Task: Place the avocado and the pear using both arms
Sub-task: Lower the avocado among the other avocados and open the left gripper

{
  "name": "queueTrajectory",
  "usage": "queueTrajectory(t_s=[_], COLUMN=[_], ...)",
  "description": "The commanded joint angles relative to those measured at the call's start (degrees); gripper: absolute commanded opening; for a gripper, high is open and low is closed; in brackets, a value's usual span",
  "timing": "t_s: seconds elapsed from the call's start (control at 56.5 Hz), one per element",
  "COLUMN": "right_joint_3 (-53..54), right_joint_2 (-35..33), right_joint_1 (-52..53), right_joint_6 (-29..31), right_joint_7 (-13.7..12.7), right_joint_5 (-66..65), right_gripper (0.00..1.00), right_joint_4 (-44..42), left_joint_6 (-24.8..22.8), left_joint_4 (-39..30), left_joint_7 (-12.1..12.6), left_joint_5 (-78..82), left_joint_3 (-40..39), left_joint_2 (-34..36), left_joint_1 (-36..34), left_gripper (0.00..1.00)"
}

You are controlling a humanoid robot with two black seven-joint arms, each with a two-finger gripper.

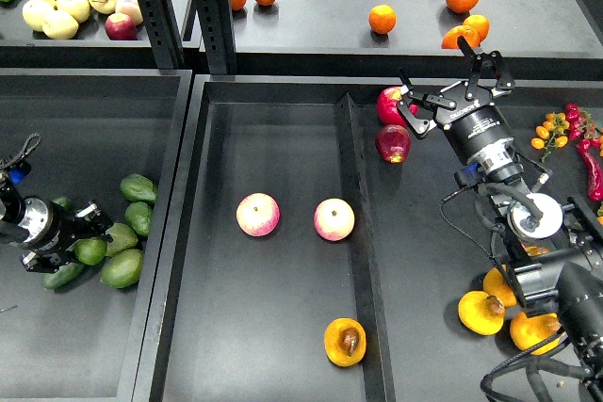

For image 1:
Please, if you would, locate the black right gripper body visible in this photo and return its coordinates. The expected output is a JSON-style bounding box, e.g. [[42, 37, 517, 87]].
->
[[434, 82, 513, 167]]

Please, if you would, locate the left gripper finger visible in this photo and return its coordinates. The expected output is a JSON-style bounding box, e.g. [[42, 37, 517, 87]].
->
[[70, 201, 114, 240], [21, 250, 75, 273]]

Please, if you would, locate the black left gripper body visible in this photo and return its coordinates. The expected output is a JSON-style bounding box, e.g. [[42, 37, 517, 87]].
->
[[20, 198, 71, 255]]

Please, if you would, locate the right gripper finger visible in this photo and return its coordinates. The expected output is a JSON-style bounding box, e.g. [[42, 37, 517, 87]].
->
[[397, 68, 457, 138], [457, 37, 514, 101]]

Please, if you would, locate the green avocado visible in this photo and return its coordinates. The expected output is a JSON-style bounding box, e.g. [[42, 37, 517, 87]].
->
[[73, 237, 107, 265]]

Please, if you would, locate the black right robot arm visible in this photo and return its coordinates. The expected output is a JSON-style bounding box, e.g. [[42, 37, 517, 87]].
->
[[397, 37, 602, 401]]

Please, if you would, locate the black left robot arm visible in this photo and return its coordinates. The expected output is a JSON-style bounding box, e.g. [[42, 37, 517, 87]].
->
[[1, 133, 113, 273]]

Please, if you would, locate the avocado far left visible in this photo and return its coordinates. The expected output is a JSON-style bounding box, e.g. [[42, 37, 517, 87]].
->
[[53, 197, 73, 212]]

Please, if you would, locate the avocado upper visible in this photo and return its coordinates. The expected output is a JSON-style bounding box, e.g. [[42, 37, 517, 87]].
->
[[120, 173, 158, 205]]

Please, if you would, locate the avocado large lower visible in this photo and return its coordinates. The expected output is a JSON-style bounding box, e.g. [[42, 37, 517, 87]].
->
[[100, 249, 144, 289]]

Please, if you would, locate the yellow pear middle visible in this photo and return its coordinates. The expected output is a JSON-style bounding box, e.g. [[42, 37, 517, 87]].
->
[[457, 291, 505, 336]]

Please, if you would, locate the red apple upper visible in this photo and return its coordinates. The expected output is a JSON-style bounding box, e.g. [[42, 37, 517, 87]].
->
[[376, 86, 408, 126]]

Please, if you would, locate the orange right small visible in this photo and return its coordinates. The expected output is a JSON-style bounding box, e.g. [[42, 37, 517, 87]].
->
[[463, 14, 490, 42]]

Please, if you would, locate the orange right front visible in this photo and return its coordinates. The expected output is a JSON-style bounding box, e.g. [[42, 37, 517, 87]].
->
[[441, 25, 481, 49]]

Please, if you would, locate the dark red apple lower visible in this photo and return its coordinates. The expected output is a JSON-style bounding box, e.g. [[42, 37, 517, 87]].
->
[[375, 124, 411, 164]]

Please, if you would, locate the orange cherry tomato bunch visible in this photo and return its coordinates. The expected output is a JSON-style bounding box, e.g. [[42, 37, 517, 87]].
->
[[530, 112, 569, 163]]

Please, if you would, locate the orange centre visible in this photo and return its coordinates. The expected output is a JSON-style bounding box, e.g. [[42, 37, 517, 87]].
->
[[368, 4, 397, 35]]

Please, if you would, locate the black left tray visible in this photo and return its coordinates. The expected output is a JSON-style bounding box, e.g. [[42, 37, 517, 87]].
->
[[1, 69, 191, 401]]

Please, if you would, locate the black tray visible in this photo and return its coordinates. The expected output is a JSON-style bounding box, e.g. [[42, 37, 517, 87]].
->
[[129, 73, 603, 402], [1, 69, 191, 401]]

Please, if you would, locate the red cherry tomato bunch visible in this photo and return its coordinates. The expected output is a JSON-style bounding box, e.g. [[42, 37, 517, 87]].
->
[[564, 103, 602, 151]]

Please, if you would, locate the red chili pepper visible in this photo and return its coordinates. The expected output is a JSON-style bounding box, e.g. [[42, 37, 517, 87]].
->
[[577, 145, 602, 201]]

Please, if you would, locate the pink apple right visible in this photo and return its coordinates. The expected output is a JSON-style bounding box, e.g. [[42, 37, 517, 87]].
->
[[314, 198, 355, 242]]

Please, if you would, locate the pink apple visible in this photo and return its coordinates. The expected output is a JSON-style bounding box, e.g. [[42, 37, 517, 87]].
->
[[314, 198, 355, 242], [236, 193, 280, 237]]

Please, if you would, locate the pink apple left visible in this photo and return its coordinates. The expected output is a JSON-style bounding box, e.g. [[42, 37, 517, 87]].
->
[[236, 193, 280, 237]]

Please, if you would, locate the red apple on shelf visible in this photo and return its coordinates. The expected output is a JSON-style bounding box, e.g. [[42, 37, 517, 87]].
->
[[105, 12, 138, 40]]

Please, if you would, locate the yellow apple front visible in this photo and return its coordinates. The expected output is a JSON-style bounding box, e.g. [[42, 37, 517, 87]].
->
[[42, 10, 79, 40]]

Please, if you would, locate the black centre tray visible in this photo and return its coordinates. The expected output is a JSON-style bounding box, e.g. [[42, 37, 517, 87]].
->
[[129, 73, 603, 402]]

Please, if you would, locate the yellow apple centre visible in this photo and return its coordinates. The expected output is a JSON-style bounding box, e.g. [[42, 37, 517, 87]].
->
[[57, 0, 90, 24]]

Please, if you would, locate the yellow apple with stem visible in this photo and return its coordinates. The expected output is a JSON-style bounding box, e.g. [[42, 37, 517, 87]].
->
[[88, 0, 119, 15]]

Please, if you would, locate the pale pink peach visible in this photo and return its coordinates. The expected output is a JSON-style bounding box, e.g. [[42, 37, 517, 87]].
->
[[115, 0, 143, 26]]

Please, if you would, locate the black shelf post right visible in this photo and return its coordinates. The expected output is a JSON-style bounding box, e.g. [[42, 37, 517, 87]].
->
[[194, 0, 236, 75]]

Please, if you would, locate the black shelf post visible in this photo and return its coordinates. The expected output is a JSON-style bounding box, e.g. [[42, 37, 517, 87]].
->
[[194, 0, 236, 75], [138, 0, 186, 70]]

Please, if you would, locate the black shelf post left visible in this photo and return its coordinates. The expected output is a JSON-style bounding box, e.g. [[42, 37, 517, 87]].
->
[[138, 0, 186, 70]]

